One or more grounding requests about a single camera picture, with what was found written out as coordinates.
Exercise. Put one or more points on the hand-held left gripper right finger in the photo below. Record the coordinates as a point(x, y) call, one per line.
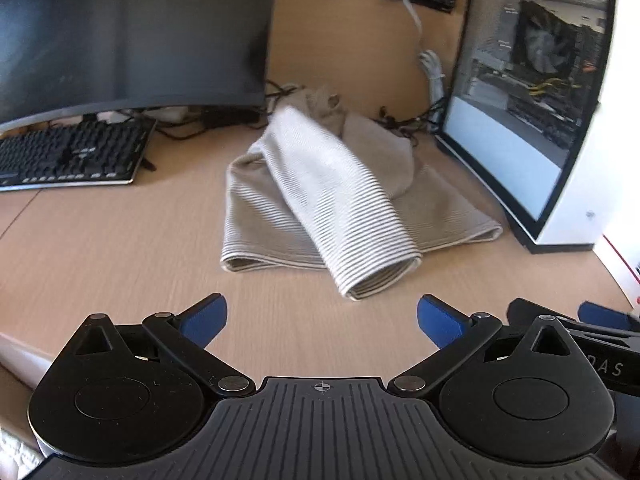
point(440, 321)

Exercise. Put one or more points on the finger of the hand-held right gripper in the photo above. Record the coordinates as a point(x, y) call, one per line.
point(605, 316)
point(530, 308)

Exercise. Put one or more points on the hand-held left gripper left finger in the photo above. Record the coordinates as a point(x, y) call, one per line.
point(207, 317)

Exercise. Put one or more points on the beige striped knit shirt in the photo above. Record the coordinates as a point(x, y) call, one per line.
point(325, 185)

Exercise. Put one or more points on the white glass-sided computer case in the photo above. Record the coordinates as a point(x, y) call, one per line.
point(530, 100)

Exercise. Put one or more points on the black computer keyboard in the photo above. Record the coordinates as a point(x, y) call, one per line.
point(70, 155)

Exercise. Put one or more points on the white quilted cloth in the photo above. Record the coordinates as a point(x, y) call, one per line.
point(15, 455)

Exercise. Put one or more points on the dark computer monitor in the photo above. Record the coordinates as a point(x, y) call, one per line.
point(130, 35)

